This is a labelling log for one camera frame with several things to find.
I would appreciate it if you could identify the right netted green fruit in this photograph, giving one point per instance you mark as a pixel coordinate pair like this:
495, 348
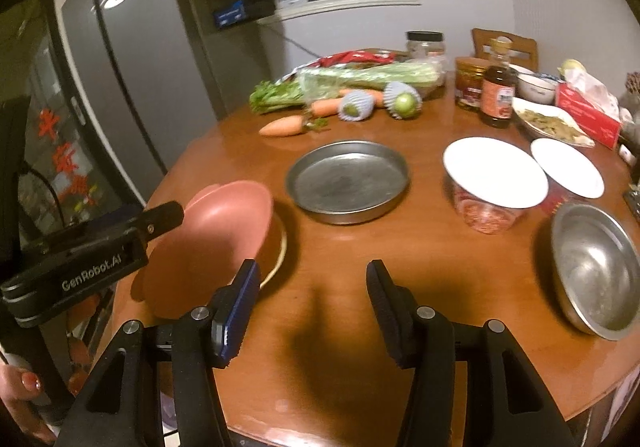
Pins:
402, 101

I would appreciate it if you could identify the red snack bag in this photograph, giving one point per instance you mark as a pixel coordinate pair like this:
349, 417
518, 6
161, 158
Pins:
368, 57

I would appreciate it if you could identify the clear jar black lid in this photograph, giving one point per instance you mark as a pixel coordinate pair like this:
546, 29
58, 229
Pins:
427, 45

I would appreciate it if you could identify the netted green fruit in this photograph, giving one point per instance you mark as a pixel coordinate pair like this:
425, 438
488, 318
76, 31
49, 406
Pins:
356, 107
402, 101

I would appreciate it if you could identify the rear carrot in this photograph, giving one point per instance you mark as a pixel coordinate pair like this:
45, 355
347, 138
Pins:
377, 95

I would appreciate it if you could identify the large instant noodle bowl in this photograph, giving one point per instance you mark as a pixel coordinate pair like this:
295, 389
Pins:
493, 182

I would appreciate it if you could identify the white ceramic bowl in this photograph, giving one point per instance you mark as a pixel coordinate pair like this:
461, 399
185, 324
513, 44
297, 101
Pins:
535, 89

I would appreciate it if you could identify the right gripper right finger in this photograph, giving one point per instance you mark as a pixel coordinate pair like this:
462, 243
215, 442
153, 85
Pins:
420, 339

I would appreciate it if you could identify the smartphone in clear case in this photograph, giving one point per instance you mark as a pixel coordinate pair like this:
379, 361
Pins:
631, 197

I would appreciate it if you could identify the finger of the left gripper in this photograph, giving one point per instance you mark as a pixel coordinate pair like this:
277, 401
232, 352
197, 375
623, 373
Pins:
150, 224

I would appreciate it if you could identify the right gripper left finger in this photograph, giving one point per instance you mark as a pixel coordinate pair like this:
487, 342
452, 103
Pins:
204, 340

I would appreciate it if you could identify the round metal pan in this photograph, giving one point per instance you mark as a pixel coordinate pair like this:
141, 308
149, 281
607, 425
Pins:
348, 182

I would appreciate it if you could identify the blue box on shelf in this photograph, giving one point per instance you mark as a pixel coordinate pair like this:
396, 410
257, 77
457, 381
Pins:
230, 15

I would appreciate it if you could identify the person's left hand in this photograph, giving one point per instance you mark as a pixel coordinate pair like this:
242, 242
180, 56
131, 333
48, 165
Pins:
18, 388

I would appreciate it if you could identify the yellow tape roll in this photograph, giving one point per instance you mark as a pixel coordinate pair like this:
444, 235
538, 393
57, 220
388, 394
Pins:
570, 64

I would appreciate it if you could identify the white plate of vegetables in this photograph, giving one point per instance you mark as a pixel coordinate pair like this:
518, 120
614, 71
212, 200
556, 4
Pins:
550, 122

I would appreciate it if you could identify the pink crab shaped plate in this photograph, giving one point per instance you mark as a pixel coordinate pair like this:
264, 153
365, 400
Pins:
223, 226

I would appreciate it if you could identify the carrot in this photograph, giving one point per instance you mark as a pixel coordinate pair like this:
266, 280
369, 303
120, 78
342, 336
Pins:
292, 126
377, 95
325, 108

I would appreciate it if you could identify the middle carrot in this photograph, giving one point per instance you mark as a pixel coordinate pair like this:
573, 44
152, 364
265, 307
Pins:
325, 108

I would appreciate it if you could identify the stainless steel bowl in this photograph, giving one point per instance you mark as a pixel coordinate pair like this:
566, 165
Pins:
595, 271

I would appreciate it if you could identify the left netted green fruit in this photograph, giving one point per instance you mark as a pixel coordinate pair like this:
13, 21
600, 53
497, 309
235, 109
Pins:
356, 107

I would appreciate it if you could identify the carrot in front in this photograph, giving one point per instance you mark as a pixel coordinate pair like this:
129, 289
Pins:
292, 126

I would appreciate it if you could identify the yellow shell shaped plate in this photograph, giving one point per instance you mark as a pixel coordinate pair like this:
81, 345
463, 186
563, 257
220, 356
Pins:
272, 253

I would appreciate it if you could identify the red sauce jar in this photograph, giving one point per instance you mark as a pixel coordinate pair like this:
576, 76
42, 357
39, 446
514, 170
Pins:
469, 81

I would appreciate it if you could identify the grey refrigerator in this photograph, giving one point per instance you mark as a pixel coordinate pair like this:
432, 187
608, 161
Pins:
138, 84

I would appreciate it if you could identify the small instant noodle bowl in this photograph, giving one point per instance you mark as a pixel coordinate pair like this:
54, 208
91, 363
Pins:
570, 173

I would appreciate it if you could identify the red white patterned ornament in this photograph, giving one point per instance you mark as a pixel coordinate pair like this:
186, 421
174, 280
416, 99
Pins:
632, 83

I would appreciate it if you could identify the bagged celery bunch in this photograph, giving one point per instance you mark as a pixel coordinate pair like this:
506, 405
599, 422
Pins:
307, 84

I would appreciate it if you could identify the red tissue box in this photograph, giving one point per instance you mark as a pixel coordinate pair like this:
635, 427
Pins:
593, 108

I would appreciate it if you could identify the dark soy sauce bottle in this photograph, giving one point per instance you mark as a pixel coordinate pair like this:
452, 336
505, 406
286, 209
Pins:
498, 88

